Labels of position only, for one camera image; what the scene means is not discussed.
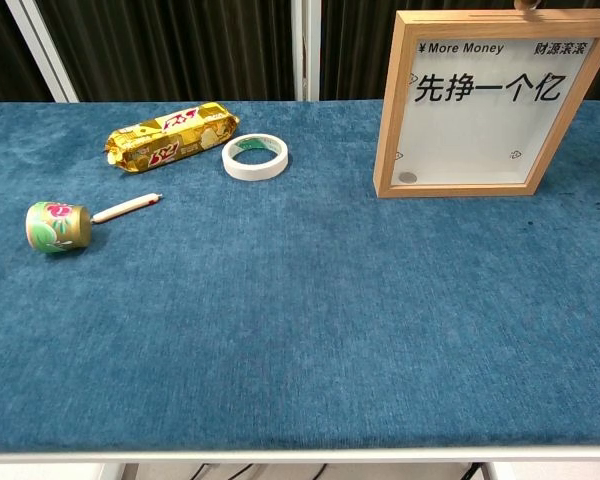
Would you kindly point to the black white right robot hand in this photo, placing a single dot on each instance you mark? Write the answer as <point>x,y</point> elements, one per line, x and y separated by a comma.
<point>525,4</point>

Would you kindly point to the coin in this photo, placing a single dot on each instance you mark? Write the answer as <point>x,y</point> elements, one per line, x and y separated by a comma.
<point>407,177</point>

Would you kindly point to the white masking tape roll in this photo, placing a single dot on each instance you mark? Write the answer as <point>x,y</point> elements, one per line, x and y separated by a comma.
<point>250,173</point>

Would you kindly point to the gold foil snack packet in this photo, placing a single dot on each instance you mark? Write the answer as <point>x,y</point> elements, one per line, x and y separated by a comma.
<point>170,137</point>

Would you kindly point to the blue fabric table cloth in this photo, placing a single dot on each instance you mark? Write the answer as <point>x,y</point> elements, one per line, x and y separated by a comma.
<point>280,310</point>

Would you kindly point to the wooden frame money box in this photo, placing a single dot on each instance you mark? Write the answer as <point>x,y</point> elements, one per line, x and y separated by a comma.
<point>480,140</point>

